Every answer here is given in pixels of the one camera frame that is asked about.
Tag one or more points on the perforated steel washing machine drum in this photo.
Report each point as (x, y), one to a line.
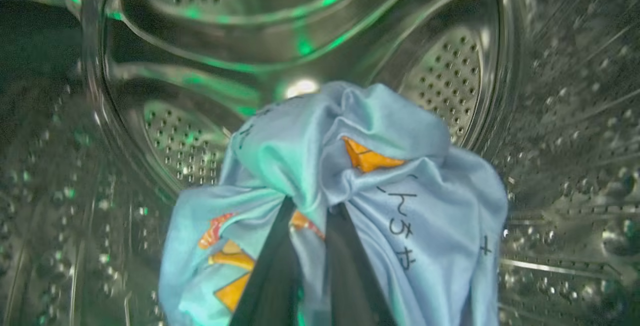
(210, 55)

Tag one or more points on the light blue printed shirt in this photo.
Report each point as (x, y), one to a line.
(425, 206)

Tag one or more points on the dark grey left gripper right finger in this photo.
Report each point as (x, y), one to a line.
(352, 276)

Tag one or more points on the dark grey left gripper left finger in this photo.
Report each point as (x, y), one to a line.
(272, 276)

